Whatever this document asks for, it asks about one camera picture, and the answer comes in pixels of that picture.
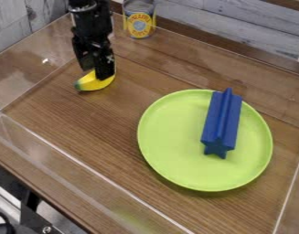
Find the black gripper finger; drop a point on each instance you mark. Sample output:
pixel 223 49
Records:
pixel 84 52
pixel 104 63

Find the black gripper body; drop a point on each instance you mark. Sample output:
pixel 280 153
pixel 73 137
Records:
pixel 93 23

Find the yellow toy banana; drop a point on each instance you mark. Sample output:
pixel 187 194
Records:
pixel 90 83

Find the blue foam block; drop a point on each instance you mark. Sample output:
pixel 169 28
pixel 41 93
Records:
pixel 221 126

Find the yellow labelled tin can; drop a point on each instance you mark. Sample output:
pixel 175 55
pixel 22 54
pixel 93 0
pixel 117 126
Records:
pixel 140 18

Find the black metal bracket with bolt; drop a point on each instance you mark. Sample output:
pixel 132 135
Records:
pixel 36 222

